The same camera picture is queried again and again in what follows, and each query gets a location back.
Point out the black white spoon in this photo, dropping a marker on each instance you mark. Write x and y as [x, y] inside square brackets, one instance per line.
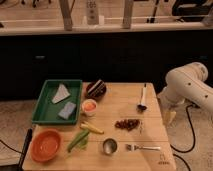
[142, 103]

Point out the small metal cup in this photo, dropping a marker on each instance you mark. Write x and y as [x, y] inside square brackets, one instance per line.
[109, 146]

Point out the wooden post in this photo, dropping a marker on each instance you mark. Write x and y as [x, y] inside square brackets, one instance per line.
[65, 11]
[127, 17]

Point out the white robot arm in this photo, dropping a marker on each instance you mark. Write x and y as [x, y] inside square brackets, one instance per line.
[185, 83]

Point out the black pole left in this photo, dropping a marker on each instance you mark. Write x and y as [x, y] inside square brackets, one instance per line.
[27, 141]

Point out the red orange bowl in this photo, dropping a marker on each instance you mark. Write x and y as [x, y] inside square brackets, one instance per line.
[45, 145]

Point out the green plastic tray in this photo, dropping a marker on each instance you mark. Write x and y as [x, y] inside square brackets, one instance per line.
[47, 112]

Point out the wooden post left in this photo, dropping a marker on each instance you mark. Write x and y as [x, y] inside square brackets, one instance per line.
[65, 11]

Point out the small white cup orange inside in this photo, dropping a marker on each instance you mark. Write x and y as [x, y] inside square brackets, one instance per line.
[89, 107]

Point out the dark red grape bunch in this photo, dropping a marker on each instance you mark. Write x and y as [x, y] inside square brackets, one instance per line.
[128, 124]

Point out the wooden post right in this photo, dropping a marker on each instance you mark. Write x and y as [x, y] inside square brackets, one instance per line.
[127, 17]

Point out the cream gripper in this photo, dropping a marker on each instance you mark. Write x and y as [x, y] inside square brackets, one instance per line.
[168, 113]

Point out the green vegetable stalk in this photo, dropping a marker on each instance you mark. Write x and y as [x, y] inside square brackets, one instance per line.
[77, 139]

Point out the silver fork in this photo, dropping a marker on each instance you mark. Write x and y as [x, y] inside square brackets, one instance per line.
[131, 147]

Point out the white triangular cloth piece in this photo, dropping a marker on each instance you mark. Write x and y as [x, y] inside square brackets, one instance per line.
[61, 94]

